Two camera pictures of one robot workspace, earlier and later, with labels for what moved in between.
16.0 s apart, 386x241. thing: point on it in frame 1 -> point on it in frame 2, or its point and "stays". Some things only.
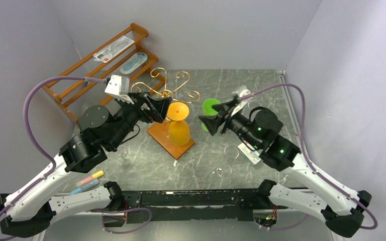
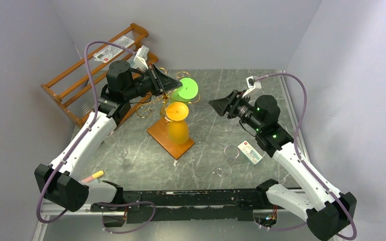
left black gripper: x=159 y=107 -> x=162 y=83
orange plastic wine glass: x=179 y=130 stays
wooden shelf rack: x=122 y=54 stays
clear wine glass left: x=121 y=153 stays
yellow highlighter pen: x=98 y=174 stays
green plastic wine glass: x=208 y=110 -> x=188 y=90
